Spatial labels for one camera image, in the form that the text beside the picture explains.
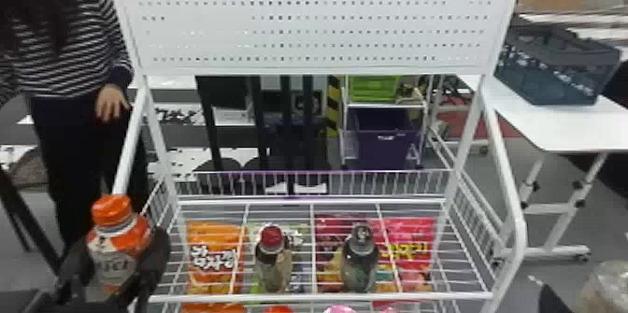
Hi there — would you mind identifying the blue basket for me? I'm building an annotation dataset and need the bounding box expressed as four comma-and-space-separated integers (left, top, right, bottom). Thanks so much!
492, 23, 622, 107

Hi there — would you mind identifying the purple crate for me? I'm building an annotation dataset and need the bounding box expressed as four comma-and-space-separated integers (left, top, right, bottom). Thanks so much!
351, 107, 424, 170

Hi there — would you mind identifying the red snack packet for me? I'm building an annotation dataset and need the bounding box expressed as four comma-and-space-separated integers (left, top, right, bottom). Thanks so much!
313, 213, 438, 296

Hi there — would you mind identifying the green basket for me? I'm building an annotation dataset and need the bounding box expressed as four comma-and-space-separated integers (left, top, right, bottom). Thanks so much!
348, 75, 403, 105

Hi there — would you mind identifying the person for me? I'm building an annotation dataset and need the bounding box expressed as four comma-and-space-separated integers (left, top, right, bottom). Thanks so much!
0, 0, 151, 253

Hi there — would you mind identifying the orange bottle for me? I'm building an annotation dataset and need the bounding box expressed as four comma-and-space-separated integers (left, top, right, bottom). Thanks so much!
84, 193, 153, 305

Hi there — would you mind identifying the striped post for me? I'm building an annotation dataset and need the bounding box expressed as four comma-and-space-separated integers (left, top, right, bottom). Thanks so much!
325, 75, 343, 135

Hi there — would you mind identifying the orange snack packet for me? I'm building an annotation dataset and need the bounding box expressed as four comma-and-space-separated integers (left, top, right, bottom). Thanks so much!
184, 221, 247, 296
180, 303, 248, 313

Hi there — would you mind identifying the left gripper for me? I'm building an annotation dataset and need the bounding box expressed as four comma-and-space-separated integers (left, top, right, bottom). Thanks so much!
43, 226, 172, 313

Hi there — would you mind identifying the white side table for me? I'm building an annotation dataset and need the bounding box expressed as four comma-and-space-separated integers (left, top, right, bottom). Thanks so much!
457, 73, 628, 263

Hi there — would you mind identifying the person's hand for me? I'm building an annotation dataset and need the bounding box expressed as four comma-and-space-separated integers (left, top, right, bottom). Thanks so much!
94, 84, 132, 124

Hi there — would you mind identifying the grey cap bottle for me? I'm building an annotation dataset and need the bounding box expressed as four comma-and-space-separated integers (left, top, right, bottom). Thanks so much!
339, 221, 380, 294

